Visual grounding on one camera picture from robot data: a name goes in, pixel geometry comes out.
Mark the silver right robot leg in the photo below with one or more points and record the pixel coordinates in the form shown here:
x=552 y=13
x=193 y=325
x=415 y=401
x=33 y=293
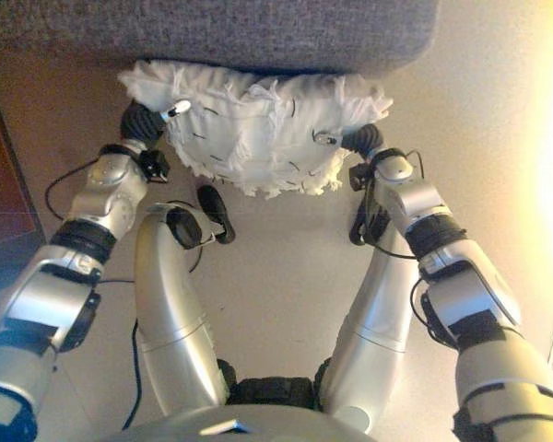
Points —
x=378 y=322

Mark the silver left robot leg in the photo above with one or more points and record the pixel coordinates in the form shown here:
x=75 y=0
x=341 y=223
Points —
x=170 y=313

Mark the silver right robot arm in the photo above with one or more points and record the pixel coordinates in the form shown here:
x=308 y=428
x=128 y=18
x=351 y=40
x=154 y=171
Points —
x=470 y=294

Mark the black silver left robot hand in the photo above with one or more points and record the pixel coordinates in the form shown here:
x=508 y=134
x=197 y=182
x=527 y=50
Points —
x=143 y=126

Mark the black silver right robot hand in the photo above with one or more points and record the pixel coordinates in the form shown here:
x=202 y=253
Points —
x=364 y=140

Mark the silver robot leg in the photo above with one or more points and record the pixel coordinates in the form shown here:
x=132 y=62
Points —
x=378 y=322
x=170 y=313

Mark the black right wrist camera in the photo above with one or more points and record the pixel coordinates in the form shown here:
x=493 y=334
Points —
x=360 y=177

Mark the white fringed cushion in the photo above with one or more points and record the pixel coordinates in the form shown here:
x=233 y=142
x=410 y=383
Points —
x=258 y=129

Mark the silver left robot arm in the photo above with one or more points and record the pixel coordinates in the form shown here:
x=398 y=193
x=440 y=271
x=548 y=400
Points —
x=50 y=294

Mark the grey fabric armchair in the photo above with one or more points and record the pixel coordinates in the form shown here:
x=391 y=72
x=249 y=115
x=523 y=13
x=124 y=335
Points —
x=212 y=32

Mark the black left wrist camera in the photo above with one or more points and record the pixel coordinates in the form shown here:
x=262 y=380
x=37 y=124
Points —
x=154 y=166

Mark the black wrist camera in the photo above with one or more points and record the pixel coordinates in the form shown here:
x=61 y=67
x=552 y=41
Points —
x=154 y=166
x=360 y=177

